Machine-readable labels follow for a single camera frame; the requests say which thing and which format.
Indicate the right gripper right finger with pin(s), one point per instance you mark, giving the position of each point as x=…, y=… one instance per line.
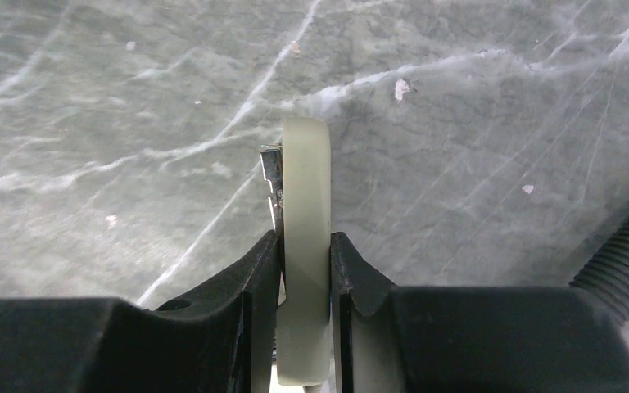
x=391, y=338

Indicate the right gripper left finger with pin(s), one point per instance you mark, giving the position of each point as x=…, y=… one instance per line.
x=217, y=337

